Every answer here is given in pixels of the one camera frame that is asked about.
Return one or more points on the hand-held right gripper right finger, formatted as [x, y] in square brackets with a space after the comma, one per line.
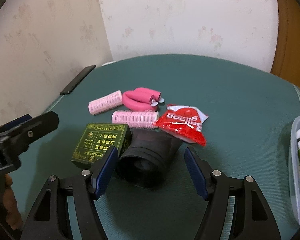
[196, 172]

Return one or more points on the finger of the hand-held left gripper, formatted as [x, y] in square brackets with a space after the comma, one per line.
[17, 121]
[40, 125]

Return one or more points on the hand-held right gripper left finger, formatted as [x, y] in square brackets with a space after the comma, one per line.
[106, 170]

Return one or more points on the green cardboard box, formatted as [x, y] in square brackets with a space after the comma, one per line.
[100, 140]

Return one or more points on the black fabric tube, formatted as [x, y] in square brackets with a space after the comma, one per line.
[150, 150]

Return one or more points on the red snack packet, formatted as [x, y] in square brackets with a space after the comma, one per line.
[180, 125]

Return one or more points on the pink hair roller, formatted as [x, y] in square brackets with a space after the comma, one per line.
[105, 103]
[135, 118]

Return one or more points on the pink foam hair curler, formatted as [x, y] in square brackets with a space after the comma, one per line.
[137, 97]

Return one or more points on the clear plastic bowl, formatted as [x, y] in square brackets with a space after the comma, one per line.
[293, 155]

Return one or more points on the person's left hand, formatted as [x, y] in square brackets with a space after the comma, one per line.
[11, 200]

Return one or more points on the black smartphone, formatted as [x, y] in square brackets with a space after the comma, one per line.
[77, 80]

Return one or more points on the green table mat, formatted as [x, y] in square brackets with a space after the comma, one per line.
[240, 105]

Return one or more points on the wooden door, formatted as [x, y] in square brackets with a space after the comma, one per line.
[295, 42]

